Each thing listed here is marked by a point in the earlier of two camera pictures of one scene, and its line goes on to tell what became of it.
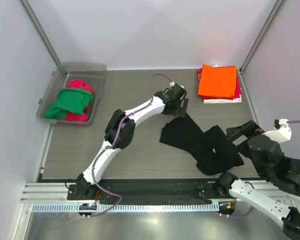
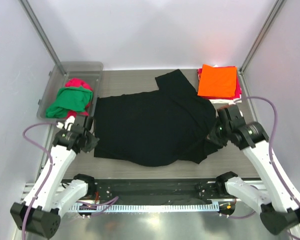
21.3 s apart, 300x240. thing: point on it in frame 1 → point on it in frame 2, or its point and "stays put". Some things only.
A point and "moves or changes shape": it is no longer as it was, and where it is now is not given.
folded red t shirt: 238,89 stays put
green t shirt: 71,100 stays put
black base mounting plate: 149,191 stays put
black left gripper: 180,112 → 92,144
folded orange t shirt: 217,81 stays put
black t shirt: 212,148 moves or changes shape
